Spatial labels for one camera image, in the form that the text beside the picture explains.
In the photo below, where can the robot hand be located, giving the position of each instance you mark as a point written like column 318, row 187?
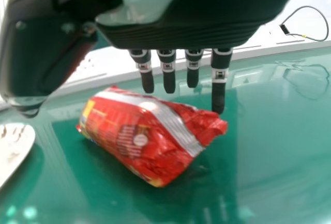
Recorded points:
column 181, row 9

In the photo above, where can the red biscuit packet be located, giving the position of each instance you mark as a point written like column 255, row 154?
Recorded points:
column 152, row 136

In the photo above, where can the plate with brown leaf pattern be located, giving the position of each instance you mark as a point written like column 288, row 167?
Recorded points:
column 13, row 151

